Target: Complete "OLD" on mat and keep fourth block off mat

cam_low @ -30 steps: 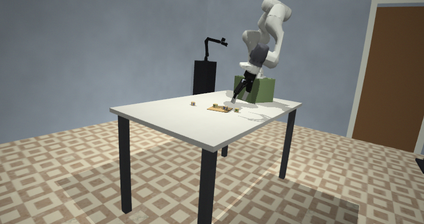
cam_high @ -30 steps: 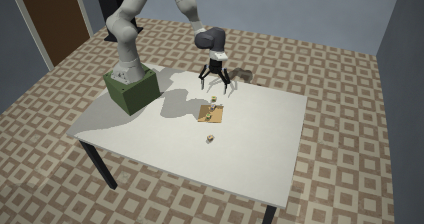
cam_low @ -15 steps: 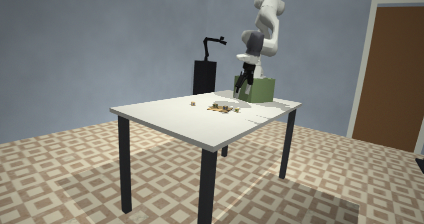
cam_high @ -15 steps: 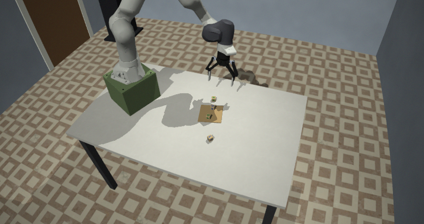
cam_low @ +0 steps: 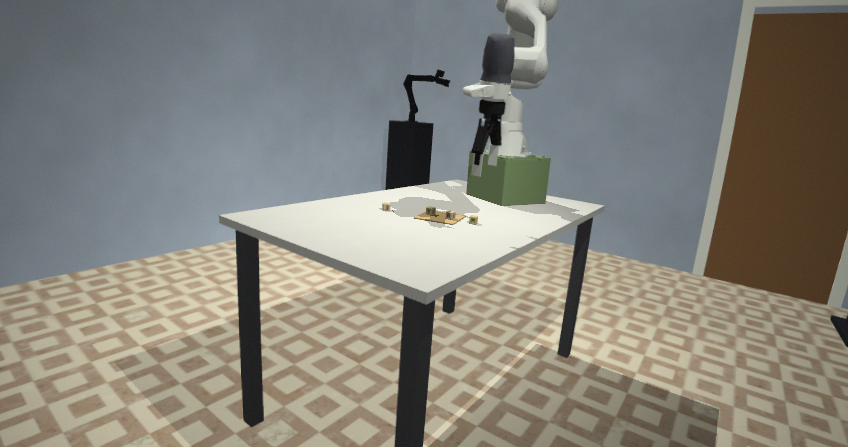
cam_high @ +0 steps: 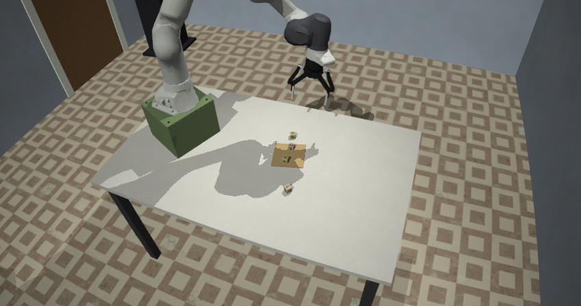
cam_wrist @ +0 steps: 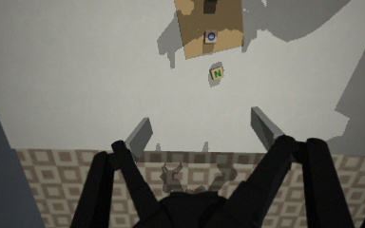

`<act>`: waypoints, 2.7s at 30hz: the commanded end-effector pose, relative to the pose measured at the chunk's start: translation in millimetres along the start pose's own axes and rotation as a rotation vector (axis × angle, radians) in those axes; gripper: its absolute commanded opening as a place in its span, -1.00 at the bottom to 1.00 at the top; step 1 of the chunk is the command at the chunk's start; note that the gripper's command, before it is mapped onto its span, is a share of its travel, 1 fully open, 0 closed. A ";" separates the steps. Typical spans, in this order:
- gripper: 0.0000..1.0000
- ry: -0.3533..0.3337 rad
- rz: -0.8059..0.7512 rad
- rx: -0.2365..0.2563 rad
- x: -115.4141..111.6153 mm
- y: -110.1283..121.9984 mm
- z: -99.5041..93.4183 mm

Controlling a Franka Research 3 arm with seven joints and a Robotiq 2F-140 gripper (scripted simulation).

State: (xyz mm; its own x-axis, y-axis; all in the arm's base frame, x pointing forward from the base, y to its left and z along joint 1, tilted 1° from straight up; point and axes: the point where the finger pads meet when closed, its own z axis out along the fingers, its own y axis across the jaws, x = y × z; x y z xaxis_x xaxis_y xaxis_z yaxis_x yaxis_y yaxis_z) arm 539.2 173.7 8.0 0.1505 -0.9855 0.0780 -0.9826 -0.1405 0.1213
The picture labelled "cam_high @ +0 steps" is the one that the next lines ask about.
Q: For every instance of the tan flat mat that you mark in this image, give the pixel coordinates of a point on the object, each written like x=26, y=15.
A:
x=296, y=157

